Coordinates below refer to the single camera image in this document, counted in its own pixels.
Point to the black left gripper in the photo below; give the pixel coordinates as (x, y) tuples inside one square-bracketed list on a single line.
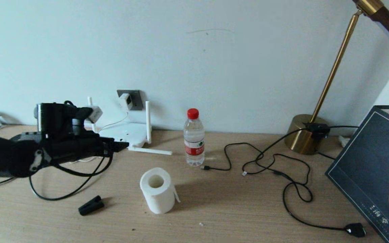
[(73, 145)]

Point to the white power adapter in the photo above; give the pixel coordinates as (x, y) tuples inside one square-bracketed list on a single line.
[(126, 101)]

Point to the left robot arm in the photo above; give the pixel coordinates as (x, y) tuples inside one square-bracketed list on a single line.
[(2, 155)]

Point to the white router with antennas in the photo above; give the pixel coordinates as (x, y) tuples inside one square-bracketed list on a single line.
[(133, 133)]

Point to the small black plastic clip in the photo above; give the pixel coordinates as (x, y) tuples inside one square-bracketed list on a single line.
[(91, 206)]

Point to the white toilet paper roll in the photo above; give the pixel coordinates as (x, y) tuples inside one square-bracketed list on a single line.
[(157, 199)]

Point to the clear water bottle red cap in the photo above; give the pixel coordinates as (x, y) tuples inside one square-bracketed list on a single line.
[(194, 141)]

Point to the brass desk lamp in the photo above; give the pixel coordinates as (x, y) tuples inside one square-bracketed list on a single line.
[(301, 138)]

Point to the small white crumpled item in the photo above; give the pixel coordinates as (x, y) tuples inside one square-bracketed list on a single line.
[(343, 141)]

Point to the dark blue gift bag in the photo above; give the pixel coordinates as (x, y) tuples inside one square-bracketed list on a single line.
[(360, 162)]

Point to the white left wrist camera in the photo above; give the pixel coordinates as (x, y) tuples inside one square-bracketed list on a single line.
[(95, 114)]

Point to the grey wall socket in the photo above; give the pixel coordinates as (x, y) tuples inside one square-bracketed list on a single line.
[(138, 100)]

